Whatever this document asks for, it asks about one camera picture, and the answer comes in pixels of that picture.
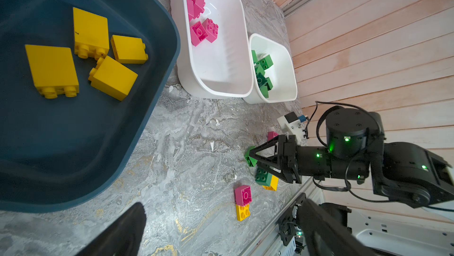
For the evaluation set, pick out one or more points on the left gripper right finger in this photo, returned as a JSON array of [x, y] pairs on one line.
[[324, 236]]

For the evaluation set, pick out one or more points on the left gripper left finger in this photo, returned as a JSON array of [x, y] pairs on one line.
[[122, 238]]

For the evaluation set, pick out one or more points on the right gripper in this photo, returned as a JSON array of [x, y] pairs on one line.
[[338, 160]]

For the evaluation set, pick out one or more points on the dark green lego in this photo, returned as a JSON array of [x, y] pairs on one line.
[[263, 177]]

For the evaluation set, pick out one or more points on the yellow lego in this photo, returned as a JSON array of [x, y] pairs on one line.
[[274, 184], [91, 34], [112, 78], [53, 71], [242, 212]]

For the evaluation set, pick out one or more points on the pink lego front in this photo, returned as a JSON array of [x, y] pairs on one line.
[[243, 195]]

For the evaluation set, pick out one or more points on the pink lego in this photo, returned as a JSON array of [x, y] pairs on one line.
[[271, 135], [243, 195]]

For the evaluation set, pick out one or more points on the yellow lego front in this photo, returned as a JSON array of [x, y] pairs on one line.
[[91, 34], [242, 212]]

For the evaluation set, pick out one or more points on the green lego top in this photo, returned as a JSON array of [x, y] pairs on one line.
[[266, 62]]

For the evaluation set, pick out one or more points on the pink lego brick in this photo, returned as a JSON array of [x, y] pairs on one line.
[[198, 33]]

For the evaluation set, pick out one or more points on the yellow lego brick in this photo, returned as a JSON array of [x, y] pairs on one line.
[[128, 50]]

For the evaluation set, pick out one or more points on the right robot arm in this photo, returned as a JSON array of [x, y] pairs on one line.
[[401, 172]]

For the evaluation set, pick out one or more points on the pink lego far right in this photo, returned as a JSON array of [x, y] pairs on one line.
[[271, 135]]

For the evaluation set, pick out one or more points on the green lego centre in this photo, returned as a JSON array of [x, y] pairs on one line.
[[250, 161]]

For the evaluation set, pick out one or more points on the white bin right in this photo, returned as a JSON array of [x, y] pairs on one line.
[[280, 74]]

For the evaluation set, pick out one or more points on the white bin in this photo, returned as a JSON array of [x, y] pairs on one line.
[[221, 69], [280, 74]]

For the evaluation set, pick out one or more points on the white bin middle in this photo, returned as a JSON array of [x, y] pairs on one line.
[[221, 69]]

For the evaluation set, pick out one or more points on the teal plastic bin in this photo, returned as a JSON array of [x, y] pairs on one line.
[[59, 153]]

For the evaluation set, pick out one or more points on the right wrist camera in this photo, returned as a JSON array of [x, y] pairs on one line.
[[292, 124]]

